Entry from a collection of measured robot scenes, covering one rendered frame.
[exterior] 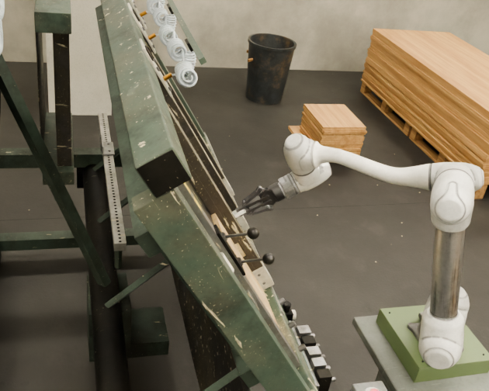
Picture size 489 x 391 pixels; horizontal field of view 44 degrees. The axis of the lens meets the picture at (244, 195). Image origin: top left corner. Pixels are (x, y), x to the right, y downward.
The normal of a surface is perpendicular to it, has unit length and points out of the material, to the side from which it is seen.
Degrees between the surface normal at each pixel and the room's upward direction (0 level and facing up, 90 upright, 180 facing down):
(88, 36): 90
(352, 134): 90
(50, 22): 90
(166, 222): 90
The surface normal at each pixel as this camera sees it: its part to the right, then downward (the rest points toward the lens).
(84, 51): 0.26, 0.53
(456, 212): -0.37, 0.33
